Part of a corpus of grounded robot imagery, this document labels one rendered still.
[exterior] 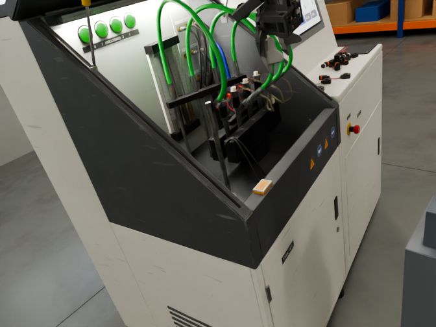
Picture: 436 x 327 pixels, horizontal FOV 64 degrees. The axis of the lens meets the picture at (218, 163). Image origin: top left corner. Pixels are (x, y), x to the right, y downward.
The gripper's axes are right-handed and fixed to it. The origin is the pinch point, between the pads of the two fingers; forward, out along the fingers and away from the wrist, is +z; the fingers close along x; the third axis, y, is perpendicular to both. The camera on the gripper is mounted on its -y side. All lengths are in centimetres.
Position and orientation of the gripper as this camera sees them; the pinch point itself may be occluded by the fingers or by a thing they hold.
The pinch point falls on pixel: (276, 60)
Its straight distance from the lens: 93.8
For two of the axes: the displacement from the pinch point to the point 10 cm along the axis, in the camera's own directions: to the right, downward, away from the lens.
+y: 7.3, 2.9, -6.2
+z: 3.1, 6.6, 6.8
